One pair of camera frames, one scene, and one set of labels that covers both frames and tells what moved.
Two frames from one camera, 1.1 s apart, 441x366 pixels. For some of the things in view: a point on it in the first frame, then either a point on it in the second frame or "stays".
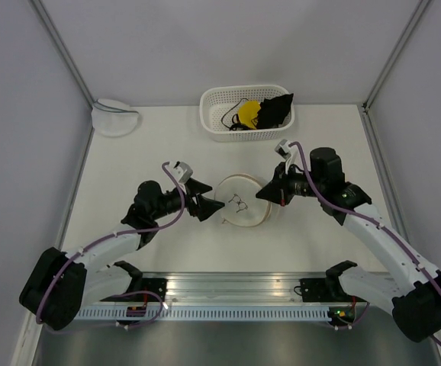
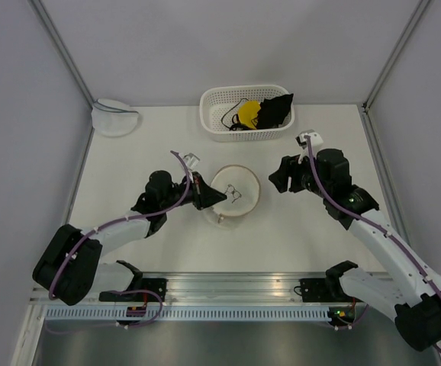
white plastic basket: x=218 y=104 stays
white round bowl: x=114 y=118 stays
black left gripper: x=205 y=207 -> x=204 y=195
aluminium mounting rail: x=227 y=289 stays
